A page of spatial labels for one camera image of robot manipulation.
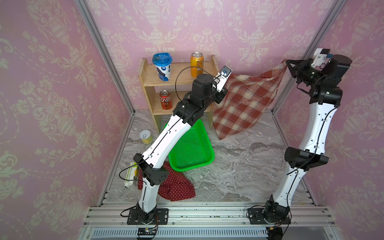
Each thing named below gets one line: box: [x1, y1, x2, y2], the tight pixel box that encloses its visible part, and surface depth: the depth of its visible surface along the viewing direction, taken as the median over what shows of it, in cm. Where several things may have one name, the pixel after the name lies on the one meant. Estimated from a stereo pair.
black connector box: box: [266, 226, 284, 240], surface depth 73 cm
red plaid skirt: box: [212, 60, 288, 140], surface depth 83 cm
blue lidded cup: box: [152, 52, 173, 82], surface depth 71 cm
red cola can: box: [159, 90, 173, 110], surface depth 87 cm
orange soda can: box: [190, 51, 204, 78], surface depth 72 cm
